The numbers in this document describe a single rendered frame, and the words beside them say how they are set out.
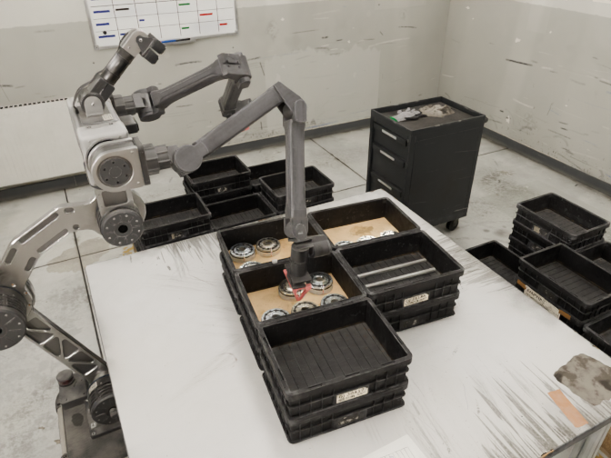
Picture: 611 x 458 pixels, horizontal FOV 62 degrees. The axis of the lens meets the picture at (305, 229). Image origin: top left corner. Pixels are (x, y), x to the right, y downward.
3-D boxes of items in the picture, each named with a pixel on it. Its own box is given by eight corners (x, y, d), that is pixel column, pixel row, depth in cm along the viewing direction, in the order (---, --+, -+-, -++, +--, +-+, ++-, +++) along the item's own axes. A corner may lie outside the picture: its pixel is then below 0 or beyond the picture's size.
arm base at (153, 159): (139, 174, 149) (131, 136, 143) (166, 169, 152) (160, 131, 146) (145, 186, 143) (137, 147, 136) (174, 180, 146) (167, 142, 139)
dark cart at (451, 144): (397, 252, 355) (411, 131, 307) (363, 222, 389) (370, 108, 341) (464, 231, 378) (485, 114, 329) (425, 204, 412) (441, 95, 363)
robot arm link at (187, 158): (275, 79, 164) (286, 71, 155) (299, 114, 167) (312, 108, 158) (164, 158, 150) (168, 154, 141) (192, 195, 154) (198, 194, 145)
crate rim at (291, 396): (287, 403, 139) (287, 397, 137) (256, 331, 162) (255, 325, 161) (414, 363, 151) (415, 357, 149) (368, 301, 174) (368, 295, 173)
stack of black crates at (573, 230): (587, 287, 299) (612, 223, 275) (552, 303, 288) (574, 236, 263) (534, 253, 329) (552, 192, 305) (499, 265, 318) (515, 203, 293)
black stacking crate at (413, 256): (366, 321, 180) (368, 296, 174) (333, 273, 203) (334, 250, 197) (461, 294, 191) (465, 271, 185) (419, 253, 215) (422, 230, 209)
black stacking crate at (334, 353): (288, 424, 144) (287, 398, 138) (259, 353, 167) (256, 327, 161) (410, 384, 156) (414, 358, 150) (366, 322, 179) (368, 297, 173)
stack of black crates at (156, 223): (154, 296, 294) (140, 231, 270) (143, 268, 317) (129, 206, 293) (219, 276, 309) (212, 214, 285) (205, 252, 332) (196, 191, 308)
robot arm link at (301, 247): (288, 240, 161) (295, 250, 157) (307, 236, 164) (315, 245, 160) (287, 257, 165) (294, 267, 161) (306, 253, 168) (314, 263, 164)
